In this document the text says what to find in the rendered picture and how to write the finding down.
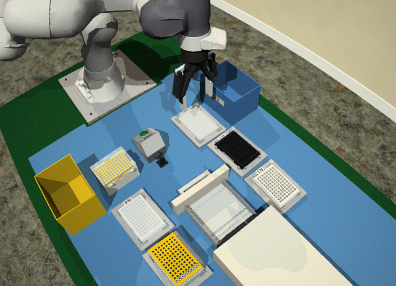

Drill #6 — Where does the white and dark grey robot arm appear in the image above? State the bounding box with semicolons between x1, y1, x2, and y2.
0;0;227;103

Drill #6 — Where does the blue bench mat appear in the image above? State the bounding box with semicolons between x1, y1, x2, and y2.
28;70;396;286

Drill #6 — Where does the blue open-top bin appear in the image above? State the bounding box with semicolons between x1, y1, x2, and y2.
199;60;261;125

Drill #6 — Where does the yellow open-top bin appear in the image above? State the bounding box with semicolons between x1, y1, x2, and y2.
34;154;107;236

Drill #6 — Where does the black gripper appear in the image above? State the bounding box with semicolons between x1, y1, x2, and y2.
172;48;218;112

